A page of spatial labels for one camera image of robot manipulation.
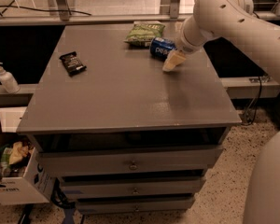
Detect grey drawer cabinet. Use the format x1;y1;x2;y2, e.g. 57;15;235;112
18;24;240;214

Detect black cable on shelf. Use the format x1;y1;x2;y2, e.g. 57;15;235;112
0;0;93;17

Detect white pump bottle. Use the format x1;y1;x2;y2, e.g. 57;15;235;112
0;62;20;93

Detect green jalapeno chip bag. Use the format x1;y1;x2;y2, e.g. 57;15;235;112
125;21;165;47

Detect white cardboard box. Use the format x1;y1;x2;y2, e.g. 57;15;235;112
0;106;54;205

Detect snack bags in box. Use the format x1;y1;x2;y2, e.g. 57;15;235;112
0;141;34;177

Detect black cable on floor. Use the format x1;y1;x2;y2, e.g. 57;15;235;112
239;77;264;127

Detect blue pepsi can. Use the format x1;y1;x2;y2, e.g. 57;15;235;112
149;37;175;60

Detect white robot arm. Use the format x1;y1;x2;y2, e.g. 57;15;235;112
162;0;280;224

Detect black snack packet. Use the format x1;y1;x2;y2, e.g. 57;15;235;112
59;51;87;77

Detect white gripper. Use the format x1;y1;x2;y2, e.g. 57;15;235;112
162;17;207;72

